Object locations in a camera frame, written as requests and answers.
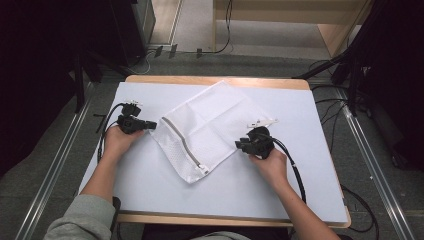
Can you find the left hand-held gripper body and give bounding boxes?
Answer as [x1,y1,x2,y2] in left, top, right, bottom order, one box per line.
[116,99,148,135]

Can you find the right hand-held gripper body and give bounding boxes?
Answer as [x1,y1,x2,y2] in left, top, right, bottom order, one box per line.
[244,118,279,160]

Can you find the white mesh laundry bag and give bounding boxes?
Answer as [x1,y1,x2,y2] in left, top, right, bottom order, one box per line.
[149,80,272,185]

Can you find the person's left hand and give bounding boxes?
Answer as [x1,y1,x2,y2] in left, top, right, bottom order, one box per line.
[102,124,146,163]

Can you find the person's right hand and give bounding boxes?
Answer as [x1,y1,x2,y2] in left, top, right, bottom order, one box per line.
[248,148,290,194]

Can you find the wooden table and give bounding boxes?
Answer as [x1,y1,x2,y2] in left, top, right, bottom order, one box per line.
[78,74,352,229]

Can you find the black stand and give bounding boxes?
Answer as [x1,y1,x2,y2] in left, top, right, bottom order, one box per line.
[66,49,105,114]
[293,46,373,118]

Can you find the white table sheet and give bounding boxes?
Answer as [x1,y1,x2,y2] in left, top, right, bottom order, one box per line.
[78,81,350,224]

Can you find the black cabinet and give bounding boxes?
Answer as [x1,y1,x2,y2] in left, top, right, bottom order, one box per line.
[109,0,157,67]

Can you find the black curtain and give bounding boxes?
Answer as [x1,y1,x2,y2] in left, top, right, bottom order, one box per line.
[0,0,116,179]
[346,0,424,172]

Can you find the person's grey sleeve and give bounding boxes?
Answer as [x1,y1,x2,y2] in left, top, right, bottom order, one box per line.
[42,194,117,240]

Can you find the person's dark lap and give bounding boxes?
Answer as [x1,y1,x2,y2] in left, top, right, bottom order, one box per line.
[114,223,291,240]

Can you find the light wooden desk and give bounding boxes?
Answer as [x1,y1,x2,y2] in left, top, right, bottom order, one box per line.
[212,0,374,58]

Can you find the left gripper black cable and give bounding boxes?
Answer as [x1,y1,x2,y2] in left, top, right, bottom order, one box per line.
[95,102,127,164]

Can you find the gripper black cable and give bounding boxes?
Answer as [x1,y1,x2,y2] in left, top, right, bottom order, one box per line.
[264,132,308,205]
[95,102,127,164]

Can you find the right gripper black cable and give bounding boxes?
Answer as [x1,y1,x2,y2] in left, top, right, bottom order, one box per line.
[264,132,308,205]

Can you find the white floor cable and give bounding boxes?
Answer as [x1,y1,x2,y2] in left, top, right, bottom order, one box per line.
[128,49,157,76]

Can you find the black floor cables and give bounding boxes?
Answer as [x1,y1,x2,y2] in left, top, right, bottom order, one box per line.
[309,59,349,155]

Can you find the metal floor rail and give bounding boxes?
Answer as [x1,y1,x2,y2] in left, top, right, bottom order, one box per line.
[335,87,417,240]
[14,83,94,240]

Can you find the black hanging cable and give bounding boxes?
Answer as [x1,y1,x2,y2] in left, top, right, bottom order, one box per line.
[199,0,234,56]

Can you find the black looped floor cable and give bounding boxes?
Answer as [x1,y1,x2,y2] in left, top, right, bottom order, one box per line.
[340,183,381,240]

